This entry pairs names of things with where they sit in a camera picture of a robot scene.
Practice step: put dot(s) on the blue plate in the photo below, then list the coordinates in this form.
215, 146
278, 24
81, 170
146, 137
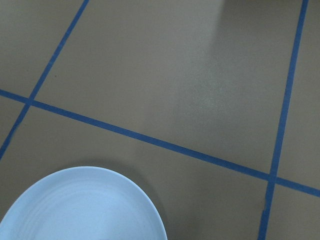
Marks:
83, 203

